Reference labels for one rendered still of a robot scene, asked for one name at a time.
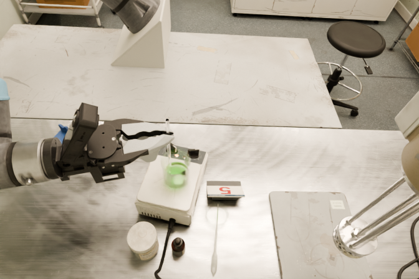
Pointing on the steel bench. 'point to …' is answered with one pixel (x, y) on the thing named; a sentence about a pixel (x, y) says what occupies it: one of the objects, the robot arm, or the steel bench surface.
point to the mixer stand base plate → (312, 236)
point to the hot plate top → (163, 192)
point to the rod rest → (62, 132)
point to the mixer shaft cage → (368, 238)
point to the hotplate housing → (162, 213)
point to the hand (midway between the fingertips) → (166, 133)
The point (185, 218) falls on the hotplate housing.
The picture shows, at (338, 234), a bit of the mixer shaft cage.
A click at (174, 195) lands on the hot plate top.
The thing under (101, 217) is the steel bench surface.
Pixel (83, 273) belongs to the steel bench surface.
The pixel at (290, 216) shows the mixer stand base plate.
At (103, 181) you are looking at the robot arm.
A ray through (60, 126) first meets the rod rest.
